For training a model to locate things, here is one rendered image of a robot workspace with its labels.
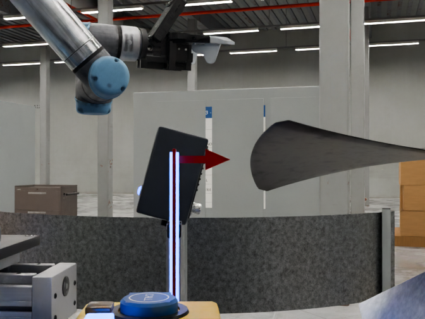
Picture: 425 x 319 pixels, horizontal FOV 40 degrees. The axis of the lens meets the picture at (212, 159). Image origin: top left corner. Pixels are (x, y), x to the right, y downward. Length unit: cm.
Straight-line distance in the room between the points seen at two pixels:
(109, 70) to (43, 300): 42
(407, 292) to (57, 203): 677
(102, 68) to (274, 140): 54
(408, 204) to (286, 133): 816
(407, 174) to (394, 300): 802
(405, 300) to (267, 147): 23
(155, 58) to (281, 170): 64
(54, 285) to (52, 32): 45
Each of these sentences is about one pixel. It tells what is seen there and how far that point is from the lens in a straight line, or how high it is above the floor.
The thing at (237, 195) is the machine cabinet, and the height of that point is 80.
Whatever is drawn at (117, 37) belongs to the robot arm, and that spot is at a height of 144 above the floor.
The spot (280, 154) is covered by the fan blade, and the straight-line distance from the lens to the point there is 67.
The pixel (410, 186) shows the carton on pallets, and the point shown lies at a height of 85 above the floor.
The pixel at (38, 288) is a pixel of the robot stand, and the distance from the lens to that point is 100.
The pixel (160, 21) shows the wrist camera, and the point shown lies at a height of 149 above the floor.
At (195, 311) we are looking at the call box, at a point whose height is 107.
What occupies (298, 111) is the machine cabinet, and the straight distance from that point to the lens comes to 674.
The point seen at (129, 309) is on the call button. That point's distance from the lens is 41.
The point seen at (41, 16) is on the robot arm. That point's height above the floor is 144.
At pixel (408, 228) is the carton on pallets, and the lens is 879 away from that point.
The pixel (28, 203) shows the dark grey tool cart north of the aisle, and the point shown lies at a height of 68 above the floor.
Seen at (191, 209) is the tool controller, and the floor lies 108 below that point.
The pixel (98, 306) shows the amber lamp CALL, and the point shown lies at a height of 108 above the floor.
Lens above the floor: 118
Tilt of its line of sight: level
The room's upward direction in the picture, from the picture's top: straight up
